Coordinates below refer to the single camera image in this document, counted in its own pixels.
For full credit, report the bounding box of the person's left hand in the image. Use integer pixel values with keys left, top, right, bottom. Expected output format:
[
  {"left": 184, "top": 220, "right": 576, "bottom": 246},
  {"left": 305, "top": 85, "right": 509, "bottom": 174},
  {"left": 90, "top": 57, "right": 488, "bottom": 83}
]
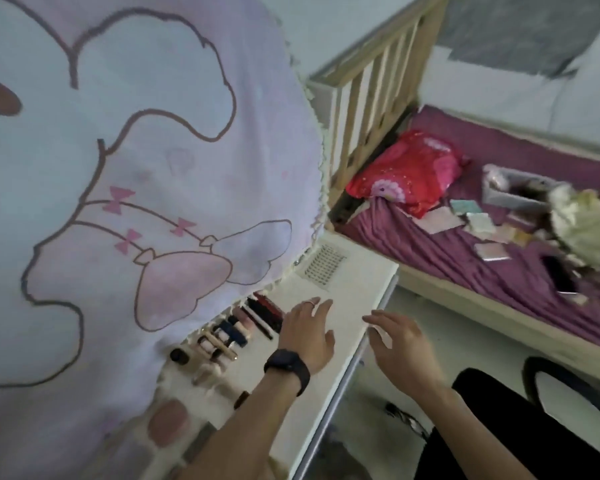
[{"left": 278, "top": 296, "right": 336, "bottom": 377}]

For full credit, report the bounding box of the person's right hand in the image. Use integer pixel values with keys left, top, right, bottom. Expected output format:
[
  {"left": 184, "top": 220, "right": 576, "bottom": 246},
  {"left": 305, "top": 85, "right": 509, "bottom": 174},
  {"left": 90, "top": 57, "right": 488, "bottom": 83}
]
[{"left": 362, "top": 309, "right": 449, "bottom": 401}]

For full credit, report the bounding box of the long black makeup pencil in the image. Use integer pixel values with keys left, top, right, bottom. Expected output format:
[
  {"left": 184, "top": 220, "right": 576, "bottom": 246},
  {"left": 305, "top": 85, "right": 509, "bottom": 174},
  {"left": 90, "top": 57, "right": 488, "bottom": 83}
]
[{"left": 247, "top": 297, "right": 283, "bottom": 333}]

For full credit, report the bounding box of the purple drawer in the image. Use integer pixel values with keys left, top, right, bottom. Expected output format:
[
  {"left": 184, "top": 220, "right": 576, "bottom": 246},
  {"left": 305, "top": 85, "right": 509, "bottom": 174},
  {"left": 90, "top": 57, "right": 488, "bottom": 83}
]
[{"left": 292, "top": 274, "right": 400, "bottom": 480}]

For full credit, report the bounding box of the beige tube black cap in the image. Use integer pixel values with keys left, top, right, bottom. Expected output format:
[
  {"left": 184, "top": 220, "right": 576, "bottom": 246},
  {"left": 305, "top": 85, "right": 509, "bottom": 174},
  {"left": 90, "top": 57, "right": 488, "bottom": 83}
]
[{"left": 227, "top": 314, "right": 251, "bottom": 341}]

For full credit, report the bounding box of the navy cosmetic tube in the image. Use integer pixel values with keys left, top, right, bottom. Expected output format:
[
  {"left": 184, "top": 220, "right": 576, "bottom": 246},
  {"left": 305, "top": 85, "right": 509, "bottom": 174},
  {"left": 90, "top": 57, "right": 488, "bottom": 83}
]
[{"left": 219, "top": 319, "right": 249, "bottom": 349}]

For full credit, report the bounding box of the false eyelash tray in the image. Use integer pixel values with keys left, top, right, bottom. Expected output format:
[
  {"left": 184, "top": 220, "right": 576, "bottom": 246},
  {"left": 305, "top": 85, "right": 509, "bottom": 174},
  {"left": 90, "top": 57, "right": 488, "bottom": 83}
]
[{"left": 299, "top": 243, "right": 349, "bottom": 288}]

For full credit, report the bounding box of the gold makeup pen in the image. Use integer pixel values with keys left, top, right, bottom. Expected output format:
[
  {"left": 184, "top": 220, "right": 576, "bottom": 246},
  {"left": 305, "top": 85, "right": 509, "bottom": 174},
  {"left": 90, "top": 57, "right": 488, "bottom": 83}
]
[{"left": 202, "top": 330, "right": 239, "bottom": 361}]

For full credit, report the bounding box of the pink rounded compact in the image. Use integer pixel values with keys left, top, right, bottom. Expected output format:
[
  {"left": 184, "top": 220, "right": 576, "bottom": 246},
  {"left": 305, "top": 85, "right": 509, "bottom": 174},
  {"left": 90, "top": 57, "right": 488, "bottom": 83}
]
[{"left": 147, "top": 398, "right": 191, "bottom": 448}]

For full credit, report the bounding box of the person's right forearm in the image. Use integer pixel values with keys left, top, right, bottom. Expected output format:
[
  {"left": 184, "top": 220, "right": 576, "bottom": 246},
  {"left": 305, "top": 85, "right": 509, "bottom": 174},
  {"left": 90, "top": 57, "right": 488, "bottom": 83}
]
[{"left": 419, "top": 384, "right": 536, "bottom": 480}]

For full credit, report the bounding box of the person's left forearm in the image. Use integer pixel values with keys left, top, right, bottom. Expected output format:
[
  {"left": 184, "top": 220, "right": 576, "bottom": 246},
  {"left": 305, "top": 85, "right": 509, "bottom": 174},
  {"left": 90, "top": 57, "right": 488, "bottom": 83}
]
[{"left": 179, "top": 369, "right": 301, "bottom": 480}]

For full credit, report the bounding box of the white dressing table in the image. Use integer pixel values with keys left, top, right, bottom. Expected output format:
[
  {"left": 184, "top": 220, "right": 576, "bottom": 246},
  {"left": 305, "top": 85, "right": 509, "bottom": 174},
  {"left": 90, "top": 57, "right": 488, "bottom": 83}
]
[{"left": 139, "top": 229, "right": 400, "bottom": 480}]

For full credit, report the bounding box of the black smartwatch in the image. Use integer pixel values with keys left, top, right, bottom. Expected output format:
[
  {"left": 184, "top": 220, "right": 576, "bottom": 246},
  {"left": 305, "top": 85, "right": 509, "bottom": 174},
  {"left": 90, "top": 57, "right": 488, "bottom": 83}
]
[{"left": 263, "top": 348, "right": 312, "bottom": 397}]

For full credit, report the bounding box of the purple bed sheet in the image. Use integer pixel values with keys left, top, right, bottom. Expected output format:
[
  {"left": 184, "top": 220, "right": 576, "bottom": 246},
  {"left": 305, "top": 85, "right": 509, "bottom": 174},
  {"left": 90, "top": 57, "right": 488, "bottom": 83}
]
[{"left": 337, "top": 105, "right": 600, "bottom": 353}]

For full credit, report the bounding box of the black office chair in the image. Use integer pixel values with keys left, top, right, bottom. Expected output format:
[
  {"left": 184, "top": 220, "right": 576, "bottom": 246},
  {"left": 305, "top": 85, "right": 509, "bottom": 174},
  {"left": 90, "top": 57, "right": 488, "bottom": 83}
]
[{"left": 385, "top": 357, "right": 600, "bottom": 480}]

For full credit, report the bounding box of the pink white packet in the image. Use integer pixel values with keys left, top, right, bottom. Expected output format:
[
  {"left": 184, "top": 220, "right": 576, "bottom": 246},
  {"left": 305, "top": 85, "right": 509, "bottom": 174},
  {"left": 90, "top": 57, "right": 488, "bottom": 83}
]
[{"left": 473, "top": 242, "right": 512, "bottom": 262}]

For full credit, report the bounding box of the pink patterned paper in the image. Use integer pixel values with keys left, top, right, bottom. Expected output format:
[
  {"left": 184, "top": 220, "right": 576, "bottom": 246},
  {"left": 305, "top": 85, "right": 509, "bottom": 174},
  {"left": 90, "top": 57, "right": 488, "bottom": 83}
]
[{"left": 412, "top": 205, "right": 466, "bottom": 235}]

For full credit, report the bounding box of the white square packet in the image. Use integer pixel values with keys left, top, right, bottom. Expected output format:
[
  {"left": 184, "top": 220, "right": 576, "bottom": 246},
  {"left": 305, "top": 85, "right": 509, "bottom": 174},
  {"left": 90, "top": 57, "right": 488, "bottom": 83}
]
[{"left": 465, "top": 212, "right": 499, "bottom": 241}]

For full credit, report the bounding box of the beige card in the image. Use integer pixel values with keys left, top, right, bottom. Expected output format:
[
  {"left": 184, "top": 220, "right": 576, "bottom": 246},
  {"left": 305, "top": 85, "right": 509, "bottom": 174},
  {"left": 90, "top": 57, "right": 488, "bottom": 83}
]
[{"left": 489, "top": 223, "right": 519, "bottom": 245}]

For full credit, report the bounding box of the teal card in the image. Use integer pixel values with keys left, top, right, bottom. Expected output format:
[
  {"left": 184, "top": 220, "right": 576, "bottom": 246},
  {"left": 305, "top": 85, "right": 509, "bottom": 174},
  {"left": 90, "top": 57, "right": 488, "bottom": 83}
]
[{"left": 449, "top": 198, "right": 483, "bottom": 217}]

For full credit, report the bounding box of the black phone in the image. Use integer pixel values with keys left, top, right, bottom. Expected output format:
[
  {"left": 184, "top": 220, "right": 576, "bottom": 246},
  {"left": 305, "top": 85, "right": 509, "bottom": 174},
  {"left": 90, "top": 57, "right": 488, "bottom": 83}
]
[{"left": 539, "top": 254, "right": 581, "bottom": 295}]

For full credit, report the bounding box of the red floral pillow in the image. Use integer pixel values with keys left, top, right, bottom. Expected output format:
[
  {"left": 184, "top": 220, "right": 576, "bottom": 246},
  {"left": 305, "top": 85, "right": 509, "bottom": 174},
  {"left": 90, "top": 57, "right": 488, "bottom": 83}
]
[{"left": 345, "top": 129, "right": 469, "bottom": 219}]

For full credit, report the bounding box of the white plastic basket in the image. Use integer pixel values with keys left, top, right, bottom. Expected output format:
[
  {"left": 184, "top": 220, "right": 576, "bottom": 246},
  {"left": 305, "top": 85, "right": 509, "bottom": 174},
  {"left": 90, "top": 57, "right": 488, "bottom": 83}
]
[{"left": 482, "top": 164, "right": 561, "bottom": 215}]

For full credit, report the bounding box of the cream cloth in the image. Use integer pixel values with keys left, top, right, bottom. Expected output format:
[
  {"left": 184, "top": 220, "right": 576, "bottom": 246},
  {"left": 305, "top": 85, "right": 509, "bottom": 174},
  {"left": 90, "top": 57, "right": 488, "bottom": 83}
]
[{"left": 547, "top": 183, "right": 600, "bottom": 273}]

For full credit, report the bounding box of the pink cartoon cloth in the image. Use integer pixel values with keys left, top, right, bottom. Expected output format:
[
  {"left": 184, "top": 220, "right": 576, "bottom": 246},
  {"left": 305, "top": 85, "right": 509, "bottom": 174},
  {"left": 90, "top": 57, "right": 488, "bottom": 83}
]
[{"left": 0, "top": 0, "right": 331, "bottom": 480}]

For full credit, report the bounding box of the wooden bed frame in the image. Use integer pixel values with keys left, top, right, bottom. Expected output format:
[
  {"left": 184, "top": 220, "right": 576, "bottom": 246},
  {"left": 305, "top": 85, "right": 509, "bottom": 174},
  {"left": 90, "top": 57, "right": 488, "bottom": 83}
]
[{"left": 307, "top": 0, "right": 600, "bottom": 391}]

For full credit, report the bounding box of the grey wall sheet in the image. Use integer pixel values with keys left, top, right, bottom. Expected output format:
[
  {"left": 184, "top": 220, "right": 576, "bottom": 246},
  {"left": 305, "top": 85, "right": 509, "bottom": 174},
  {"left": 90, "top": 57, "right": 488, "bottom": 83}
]
[{"left": 437, "top": 0, "right": 600, "bottom": 78}]

